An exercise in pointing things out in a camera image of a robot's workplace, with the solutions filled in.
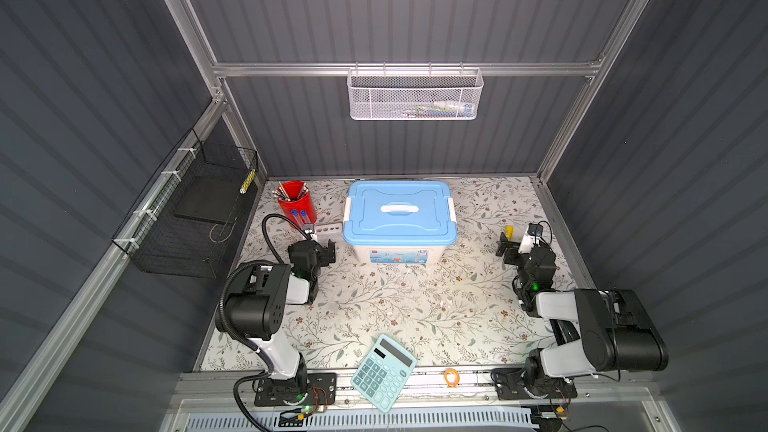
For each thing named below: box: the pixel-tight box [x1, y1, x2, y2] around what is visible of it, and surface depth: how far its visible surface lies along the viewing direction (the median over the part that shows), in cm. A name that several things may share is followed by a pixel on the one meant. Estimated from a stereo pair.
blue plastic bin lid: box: [343, 180, 458, 245], surface depth 89 cm
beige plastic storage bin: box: [349, 242, 451, 264], surface depth 91 cm
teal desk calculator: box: [351, 334, 417, 413], surface depth 76 cm
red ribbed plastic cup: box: [278, 180, 317, 230], surface depth 98 cm
